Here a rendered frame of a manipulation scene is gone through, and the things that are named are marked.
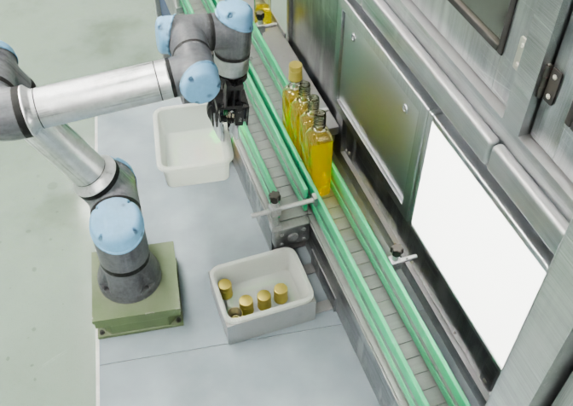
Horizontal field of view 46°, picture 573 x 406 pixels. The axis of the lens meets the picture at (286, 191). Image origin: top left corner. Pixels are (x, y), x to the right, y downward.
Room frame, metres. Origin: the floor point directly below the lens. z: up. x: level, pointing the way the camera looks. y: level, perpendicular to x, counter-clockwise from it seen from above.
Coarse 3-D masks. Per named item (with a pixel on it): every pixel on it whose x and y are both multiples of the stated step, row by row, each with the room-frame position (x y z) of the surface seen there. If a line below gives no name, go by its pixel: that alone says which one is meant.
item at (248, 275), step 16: (256, 256) 1.05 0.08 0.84; (272, 256) 1.06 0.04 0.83; (288, 256) 1.06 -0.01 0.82; (224, 272) 1.01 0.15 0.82; (240, 272) 1.03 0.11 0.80; (256, 272) 1.04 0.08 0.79; (272, 272) 1.05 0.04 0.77; (288, 272) 1.05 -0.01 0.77; (304, 272) 1.00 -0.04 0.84; (240, 288) 1.00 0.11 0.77; (256, 288) 1.00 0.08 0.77; (272, 288) 1.00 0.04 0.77; (288, 288) 1.00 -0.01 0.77; (304, 288) 0.96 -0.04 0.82; (224, 304) 0.95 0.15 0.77; (256, 304) 0.95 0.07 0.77; (272, 304) 0.95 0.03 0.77; (288, 304) 0.90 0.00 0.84; (240, 320) 0.86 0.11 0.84
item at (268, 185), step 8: (184, 0) 2.05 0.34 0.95; (184, 8) 2.07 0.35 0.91; (240, 128) 1.44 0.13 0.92; (240, 136) 1.43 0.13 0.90; (248, 136) 1.35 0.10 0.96; (248, 144) 1.35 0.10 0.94; (248, 152) 1.36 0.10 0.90; (256, 152) 1.29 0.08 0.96; (256, 160) 1.29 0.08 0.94; (256, 168) 1.29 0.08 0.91; (264, 168) 1.23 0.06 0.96; (264, 176) 1.22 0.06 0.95; (264, 184) 1.23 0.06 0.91; (272, 184) 1.18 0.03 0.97
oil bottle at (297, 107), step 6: (294, 102) 1.35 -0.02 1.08; (300, 102) 1.34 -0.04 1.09; (306, 102) 1.34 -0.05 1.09; (294, 108) 1.34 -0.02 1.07; (300, 108) 1.33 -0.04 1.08; (306, 108) 1.33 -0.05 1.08; (294, 114) 1.34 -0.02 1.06; (300, 114) 1.32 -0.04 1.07; (294, 120) 1.34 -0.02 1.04; (294, 126) 1.33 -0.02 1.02; (294, 132) 1.33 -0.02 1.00; (294, 138) 1.33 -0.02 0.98; (294, 144) 1.33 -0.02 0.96
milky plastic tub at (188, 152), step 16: (160, 112) 1.27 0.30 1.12; (176, 112) 1.28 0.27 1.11; (192, 112) 1.29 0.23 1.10; (160, 128) 1.24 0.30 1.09; (176, 128) 1.28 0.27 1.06; (192, 128) 1.28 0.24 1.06; (208, 128) 1.29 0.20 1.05; (224, 128) 1.21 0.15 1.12; (160, 144) 1.16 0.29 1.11; (176, 144) 1.23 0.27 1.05; (192, 144) 1.23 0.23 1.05; (208, 144) 1.23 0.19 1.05; (224, 144) 1.19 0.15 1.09; (160, 160) 1.10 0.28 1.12; (176, 160) 1.17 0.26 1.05; (192, 160) 1.17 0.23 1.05; (208, 160) 1.17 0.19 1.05; (224, 160) 1.10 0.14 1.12; (176, 176) 1.08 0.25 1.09; (192, 176) 1.09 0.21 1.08; (208, 176) 1.10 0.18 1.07; (224, 176) 1.11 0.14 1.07
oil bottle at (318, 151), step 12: (312, 132) 1.23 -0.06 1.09; (324, 132) 1.23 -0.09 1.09; (312, 144) 1.21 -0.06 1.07; (324, 144) 1.22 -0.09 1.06; (312, 156) 1.21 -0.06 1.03; (324, 156) 1.22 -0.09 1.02; (312, 168) 1.21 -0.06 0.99; (324, 168) 1.22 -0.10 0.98; (312, 180) 1.21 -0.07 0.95; (324, 180) 1.22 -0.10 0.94; (324, 192) 1.22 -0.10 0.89
